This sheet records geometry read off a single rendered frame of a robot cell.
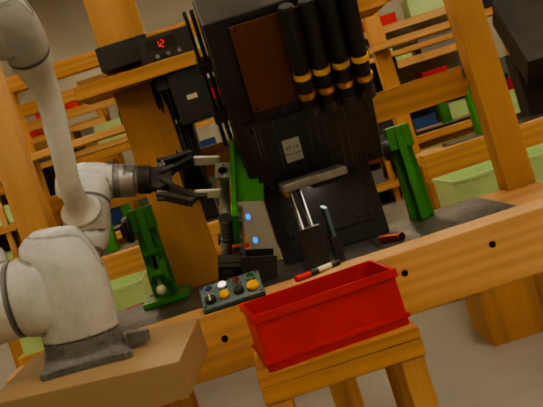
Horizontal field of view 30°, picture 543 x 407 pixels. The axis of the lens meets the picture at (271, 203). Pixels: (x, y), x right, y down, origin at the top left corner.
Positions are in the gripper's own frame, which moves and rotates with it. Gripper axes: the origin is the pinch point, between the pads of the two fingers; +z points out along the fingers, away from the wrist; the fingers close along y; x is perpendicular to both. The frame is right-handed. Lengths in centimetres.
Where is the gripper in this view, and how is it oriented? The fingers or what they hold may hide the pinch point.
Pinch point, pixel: (213, 176)
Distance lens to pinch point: 268.4
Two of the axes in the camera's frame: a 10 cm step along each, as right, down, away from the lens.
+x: 0.0, 6.6, 7.5
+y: -0.6, -7.5, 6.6
